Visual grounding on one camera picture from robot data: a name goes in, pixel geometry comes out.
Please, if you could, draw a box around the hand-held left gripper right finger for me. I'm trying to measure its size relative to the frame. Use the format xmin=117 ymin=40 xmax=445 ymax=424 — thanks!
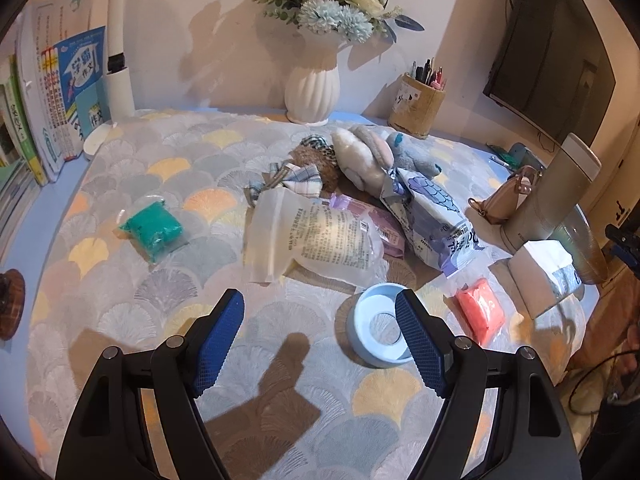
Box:
xmin=393 ymin=288 xmax=583 ymax=480

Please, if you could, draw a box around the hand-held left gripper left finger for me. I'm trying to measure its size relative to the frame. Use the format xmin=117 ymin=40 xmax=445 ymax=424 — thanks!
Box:
xmin=55 ymin=288 xmax=246 ymax=480

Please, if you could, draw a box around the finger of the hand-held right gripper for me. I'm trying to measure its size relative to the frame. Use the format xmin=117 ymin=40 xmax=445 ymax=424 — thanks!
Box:
xmin=605 ymin=224 xmax=640 ymax=275

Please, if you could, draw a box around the paper roll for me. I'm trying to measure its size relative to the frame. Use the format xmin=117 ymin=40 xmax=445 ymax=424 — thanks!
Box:
xmin=346 ymin=282 xmax=418 ymax=370

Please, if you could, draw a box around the pink clay packet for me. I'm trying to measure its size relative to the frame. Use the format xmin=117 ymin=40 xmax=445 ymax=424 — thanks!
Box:
xmin=455 ymin=277 xmax=506 ymax=346

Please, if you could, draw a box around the purple packet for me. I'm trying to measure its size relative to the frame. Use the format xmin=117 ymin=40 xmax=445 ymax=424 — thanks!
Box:
xmin=327 ymin=192 xmax=407 ymax=261

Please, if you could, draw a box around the green clay packet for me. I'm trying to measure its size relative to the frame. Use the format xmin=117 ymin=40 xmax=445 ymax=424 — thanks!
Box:
xmin=116 ymin=200 xmax=185 ymax=263

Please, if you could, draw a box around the scale print tissue packet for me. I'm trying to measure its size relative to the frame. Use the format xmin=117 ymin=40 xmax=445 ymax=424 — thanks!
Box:
xmin=380 ymin=167 xmax=488 ymax=278

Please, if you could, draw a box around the white translucent packet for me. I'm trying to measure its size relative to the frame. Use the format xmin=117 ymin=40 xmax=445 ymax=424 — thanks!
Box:
xmin=243 ymin=190 xmax=383 ymax=285

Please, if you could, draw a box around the fan pattern table mat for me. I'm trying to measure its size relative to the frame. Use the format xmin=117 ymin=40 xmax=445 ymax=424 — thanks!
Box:
xmin=25 ymin=107 xmax=601 ymax=480

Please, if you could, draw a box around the white tissue pack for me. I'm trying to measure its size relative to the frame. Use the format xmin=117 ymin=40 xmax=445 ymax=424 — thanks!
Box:
xmin=510 ymin=240 xmax=583 ymax=318

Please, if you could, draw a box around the grey thermos bottle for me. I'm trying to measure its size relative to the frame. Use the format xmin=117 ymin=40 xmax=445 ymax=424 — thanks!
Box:
xmin=501 ymin=132 xmax=602 ymax=256

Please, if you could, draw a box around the small brown handbag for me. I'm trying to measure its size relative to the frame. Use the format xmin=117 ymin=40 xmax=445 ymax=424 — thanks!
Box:
xmin=468 ymin=165 xmax=543 ymax=226

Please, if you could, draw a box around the plaid cloth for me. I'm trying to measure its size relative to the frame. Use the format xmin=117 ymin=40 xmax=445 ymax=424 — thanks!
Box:
xmin=245 ymin=160 xmax=323 ymax=207

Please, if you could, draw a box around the grey plush toy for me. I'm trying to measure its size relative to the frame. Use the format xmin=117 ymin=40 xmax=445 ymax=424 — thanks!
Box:
xmin=385 ymin=130 xmax=443 ymax=178

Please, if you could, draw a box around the white plush toy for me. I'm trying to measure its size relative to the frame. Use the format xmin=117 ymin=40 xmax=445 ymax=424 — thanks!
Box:
xmin=332 ymin=127 xmax=396 ymax=193

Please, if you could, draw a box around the brown fuzzy plush toy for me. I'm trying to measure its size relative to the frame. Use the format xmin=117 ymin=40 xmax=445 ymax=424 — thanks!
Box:
xmin=292 ymin=135 xmax=342 ymax=192

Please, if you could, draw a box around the dark wooden round object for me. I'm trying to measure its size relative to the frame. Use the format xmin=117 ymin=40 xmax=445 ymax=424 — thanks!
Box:
xmin=0 ymin=269 xmax=26 ymax=341

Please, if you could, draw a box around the black curved television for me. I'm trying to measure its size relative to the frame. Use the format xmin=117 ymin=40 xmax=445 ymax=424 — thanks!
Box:
xmin=482 ymin=0 xmax=616 ymax=146

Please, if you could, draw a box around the woven pen holder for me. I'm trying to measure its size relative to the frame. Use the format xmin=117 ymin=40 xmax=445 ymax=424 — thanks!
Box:
xmin=388 ymin=74 xmax=446 ymax=140

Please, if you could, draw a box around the bunch of pens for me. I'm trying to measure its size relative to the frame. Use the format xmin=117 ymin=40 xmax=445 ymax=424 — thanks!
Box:
xmin=411 ymin=58 xmax=447 ymax=92

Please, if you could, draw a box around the white ribbed vase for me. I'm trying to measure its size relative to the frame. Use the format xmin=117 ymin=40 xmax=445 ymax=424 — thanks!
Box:
xmin=285 ymin=30 xmax=351 ymax=125

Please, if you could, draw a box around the white desk lamp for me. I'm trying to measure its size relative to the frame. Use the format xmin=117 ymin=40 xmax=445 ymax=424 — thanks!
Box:
xmin=82 ymin=0 xmax=136 ymax=161

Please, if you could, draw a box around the row of books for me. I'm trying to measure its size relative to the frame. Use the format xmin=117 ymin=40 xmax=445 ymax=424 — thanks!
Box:
xmin=0 ymin=0 xmax=108 ymax=196

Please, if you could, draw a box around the artificial flower bouquet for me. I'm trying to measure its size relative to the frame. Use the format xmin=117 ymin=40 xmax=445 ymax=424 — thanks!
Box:
xmin=252 ymin=0 xmax=426 ymax=46

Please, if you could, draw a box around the black cable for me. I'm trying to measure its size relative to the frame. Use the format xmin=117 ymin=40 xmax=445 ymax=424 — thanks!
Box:
xmin=570 ymin=350 xmax=631 ymax=413

